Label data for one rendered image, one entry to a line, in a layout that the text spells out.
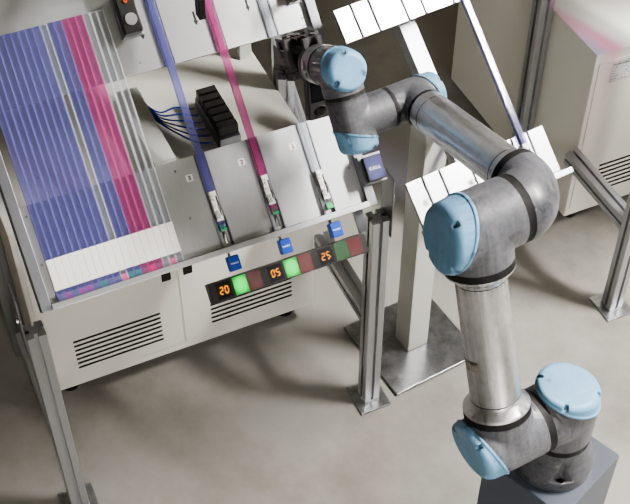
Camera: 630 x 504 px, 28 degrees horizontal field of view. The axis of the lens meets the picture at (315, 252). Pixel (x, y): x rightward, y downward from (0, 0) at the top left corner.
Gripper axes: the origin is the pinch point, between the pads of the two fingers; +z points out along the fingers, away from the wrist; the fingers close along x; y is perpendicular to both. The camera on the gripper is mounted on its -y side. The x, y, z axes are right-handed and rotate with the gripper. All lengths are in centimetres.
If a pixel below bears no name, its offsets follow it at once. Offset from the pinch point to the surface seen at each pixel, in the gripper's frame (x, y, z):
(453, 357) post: -36, -88, 35
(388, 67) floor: -73, -29, 129
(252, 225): 16.1, -27.3, -5.8
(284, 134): 4.1, -12.5, -2.0
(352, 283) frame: -12, -57, 27
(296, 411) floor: 6, -88, 37
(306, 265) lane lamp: 7.8, -38.2, -7.6
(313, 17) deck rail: -8.7, 7.8, 2.0
